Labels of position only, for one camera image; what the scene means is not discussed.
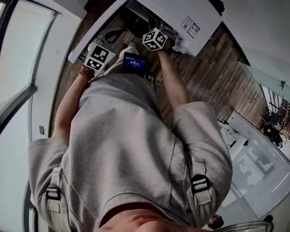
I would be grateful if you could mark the white desk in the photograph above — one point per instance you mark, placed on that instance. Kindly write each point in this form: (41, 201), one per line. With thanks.
(256, 165)

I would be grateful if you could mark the black-framed window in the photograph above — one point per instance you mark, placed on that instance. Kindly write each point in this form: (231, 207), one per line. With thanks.
(21, 57)

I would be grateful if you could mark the person's light trousers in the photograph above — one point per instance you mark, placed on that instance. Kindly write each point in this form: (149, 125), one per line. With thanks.
(116, 66)

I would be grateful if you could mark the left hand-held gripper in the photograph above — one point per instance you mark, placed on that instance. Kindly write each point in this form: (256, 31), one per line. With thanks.
(99, 57)

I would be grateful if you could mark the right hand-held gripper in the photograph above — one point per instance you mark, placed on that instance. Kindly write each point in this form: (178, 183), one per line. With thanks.
(154, 39)

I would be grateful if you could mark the black monitor with blue screen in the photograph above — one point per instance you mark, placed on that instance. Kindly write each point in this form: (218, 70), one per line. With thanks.
(134, 63)

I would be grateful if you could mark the person's right forearm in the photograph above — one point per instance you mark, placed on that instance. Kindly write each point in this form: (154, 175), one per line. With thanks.
(174, 81)

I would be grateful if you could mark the glass partition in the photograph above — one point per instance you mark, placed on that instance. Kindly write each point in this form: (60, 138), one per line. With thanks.
(263, 78)

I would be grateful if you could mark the white microwave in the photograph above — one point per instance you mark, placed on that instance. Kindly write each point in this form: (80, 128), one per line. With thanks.
(178, 6)

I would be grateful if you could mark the person's head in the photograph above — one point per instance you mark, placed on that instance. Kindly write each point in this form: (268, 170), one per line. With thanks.
(147, 222)

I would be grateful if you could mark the grey shoe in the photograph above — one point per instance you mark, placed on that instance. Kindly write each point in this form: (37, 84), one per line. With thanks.
(132, 44)

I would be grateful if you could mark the person in white shirt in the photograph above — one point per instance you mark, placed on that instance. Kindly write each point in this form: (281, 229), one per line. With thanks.
(125, 141)

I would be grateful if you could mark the grey head mount rim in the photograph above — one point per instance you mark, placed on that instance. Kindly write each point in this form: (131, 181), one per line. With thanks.
(244, 227)

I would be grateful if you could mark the person's left forearm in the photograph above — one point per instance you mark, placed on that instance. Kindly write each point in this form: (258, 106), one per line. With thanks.
(67, 110)

